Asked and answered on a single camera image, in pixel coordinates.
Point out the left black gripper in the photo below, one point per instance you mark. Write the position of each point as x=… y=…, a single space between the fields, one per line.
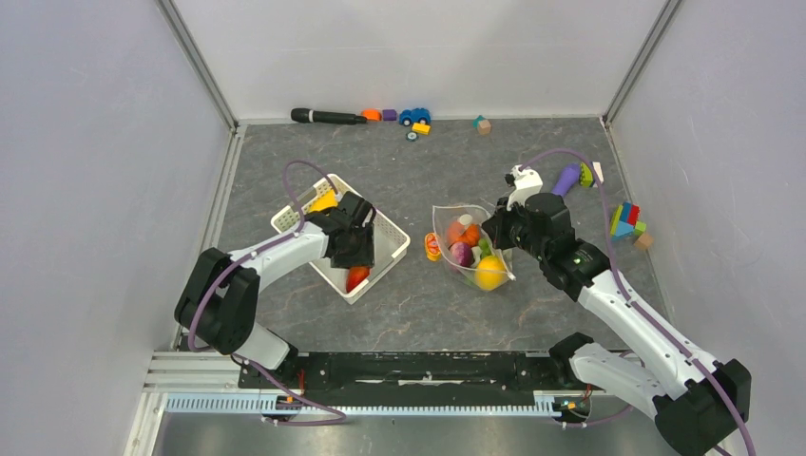
x=364 y=256

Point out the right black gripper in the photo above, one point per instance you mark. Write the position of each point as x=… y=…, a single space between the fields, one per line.
x=495 y=225

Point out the green toy grapes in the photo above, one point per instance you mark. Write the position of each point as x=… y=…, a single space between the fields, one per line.
x=484 y=248

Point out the yellow toy lemon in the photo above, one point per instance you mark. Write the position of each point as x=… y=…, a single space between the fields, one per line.
x=491 y=272

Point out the orange toy pumpkin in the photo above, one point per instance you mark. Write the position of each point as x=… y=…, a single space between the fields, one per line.
x=458 y=232

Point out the clear zip top bag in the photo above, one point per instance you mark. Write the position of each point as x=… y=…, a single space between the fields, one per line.
x=442 y=218

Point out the purple toy onion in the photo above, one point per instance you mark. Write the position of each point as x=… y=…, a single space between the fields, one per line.
x=462 y=254

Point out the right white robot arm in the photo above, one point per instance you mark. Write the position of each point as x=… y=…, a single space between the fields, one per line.
x=694 y=400

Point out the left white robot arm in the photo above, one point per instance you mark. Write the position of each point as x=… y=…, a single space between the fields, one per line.
x=218 y=305

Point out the red orange toy chili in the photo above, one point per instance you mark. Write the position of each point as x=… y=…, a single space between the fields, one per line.
x=355 y=277

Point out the white perforated plastic basket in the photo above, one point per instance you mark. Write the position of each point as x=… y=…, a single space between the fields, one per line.
x=390 y=241

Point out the yellow toy mango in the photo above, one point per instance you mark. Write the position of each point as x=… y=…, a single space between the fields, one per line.
x=326 y=201

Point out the purple toy eggplant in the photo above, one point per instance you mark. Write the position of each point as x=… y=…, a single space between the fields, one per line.
x=568 y=177

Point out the green white brick stack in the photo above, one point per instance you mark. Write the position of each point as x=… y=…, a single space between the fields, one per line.
x=591 y=175

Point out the multicolour brick stack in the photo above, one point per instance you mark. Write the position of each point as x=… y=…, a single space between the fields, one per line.
x=625 y=221

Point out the yellow butterfly toy block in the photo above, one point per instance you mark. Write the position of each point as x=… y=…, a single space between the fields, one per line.
x=432 y=248

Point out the small wooden cube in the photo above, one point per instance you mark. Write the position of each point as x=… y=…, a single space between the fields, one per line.
x=644 y=241

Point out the teal and wood cubes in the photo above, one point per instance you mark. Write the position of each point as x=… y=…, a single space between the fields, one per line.
x=482 y=125

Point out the orange toy piece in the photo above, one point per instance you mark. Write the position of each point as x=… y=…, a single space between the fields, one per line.
x=372 y=115

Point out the yellow toy brick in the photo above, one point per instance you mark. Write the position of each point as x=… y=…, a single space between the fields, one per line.
x=421 y=128

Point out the purple toy block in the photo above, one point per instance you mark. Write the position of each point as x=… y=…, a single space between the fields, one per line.
x=389 y=115

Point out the black microphone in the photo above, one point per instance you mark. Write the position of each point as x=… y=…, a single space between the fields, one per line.
x=311 y=116

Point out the blue toy car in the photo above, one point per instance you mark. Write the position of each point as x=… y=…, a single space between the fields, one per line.
x=418 y=115

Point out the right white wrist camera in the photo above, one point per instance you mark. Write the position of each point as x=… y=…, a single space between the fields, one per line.
x=524 y=183

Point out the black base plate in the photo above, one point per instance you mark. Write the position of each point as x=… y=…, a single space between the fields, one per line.
x=416 y=378

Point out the white cable duct rail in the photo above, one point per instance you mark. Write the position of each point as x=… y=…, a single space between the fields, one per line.
x=272 y=404

